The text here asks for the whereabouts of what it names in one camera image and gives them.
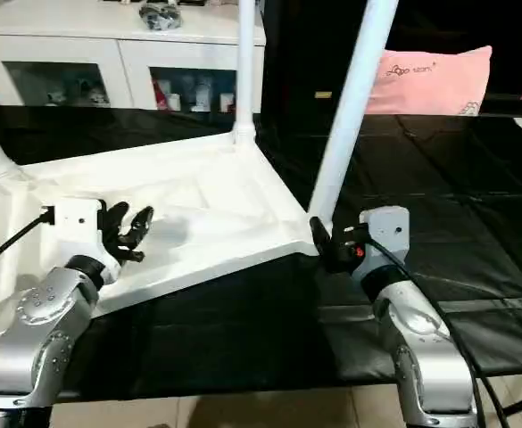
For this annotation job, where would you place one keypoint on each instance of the pink pillow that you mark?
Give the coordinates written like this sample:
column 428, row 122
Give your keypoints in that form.
column 430, row 80

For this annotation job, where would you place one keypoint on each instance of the dark low tv bench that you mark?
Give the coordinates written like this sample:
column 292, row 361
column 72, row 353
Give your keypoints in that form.
column 519, row 102

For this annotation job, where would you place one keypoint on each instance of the white plastic table top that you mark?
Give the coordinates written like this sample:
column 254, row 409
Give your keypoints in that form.
column 198, row 205

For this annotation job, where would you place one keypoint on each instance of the dark ornament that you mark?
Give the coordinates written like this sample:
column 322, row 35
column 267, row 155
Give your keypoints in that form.
column 161, row 15

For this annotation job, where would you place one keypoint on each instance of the black work mat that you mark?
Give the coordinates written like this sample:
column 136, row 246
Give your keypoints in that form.
column 457, row 196

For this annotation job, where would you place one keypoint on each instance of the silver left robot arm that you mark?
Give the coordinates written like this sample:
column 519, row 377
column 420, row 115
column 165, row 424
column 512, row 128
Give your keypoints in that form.
column 37, row 339

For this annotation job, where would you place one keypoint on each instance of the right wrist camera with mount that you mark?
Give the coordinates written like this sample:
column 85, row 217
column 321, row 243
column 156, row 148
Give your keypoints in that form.
column 385, row 232

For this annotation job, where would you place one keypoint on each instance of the black furniture with yellow label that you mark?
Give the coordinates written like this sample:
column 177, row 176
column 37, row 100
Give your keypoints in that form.
column 305, row 45

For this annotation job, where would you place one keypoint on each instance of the white cabinet with glass doors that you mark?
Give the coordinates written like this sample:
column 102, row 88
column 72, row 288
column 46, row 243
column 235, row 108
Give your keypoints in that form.
column 91, row 53

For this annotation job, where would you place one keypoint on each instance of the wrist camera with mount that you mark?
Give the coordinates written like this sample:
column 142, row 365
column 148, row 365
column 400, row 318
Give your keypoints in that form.
column 78, row 232
column 385, row 232

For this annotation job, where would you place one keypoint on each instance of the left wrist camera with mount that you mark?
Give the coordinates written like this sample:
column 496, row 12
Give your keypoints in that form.
column 78, row 232

